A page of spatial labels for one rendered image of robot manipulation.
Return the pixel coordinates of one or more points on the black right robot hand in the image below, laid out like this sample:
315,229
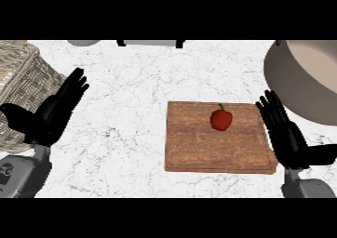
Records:
287,133

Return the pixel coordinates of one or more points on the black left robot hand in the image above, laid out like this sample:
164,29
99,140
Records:
53,116

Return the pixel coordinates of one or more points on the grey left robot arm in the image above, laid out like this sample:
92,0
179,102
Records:
19,175

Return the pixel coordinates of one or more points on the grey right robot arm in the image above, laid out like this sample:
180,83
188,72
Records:
306,185

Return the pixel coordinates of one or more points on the red bell pepper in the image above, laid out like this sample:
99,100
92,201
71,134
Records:
222,119

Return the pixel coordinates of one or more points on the brown wooden cutting board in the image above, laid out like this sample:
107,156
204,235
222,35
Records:
219,139

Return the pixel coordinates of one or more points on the large beige pot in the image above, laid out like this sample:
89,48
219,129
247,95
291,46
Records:
307,82

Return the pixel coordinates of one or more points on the wicker basket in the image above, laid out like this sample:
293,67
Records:
16,93

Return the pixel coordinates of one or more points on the grey rounded object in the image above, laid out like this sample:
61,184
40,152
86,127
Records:
83,42

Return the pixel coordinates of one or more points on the grey appliance with black feet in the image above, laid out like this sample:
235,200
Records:
149,43

